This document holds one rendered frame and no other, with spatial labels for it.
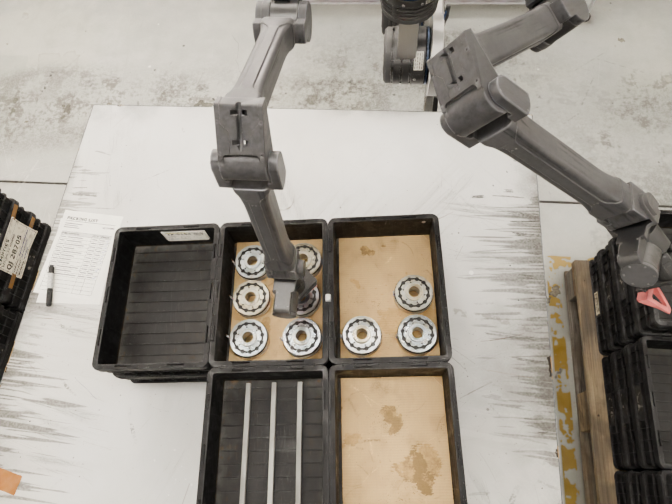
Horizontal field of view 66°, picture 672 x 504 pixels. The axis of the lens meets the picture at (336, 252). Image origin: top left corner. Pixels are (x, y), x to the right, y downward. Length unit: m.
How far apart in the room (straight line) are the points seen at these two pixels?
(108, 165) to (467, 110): 1.48
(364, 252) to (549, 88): 1.78
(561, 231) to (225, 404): 1.73
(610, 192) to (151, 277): 1.19
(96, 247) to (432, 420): 1.19
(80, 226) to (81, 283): 0.21
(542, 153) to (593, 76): 2.28
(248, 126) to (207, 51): 2.45
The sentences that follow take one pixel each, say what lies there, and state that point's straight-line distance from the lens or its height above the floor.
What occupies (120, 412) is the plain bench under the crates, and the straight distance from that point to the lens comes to 1.66.
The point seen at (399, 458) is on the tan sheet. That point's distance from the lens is 1.35.
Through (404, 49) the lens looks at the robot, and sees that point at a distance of 1.37.
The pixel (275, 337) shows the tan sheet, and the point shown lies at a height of 0.83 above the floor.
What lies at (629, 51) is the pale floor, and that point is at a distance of 3.30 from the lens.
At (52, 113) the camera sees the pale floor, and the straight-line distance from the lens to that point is 3.33.
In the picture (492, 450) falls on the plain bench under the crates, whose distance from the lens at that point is 1.51.
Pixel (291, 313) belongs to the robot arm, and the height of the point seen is 1.06.
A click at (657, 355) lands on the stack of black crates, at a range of 2.07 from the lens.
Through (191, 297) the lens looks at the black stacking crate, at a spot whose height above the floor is 0.83.
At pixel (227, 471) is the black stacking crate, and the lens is 1.40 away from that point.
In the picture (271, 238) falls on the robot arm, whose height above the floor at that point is 1.30.
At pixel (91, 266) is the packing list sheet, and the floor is 0.70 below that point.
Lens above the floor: 2.18
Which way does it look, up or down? 66 degrees down
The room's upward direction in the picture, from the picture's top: 11 degrees counter-clockwise
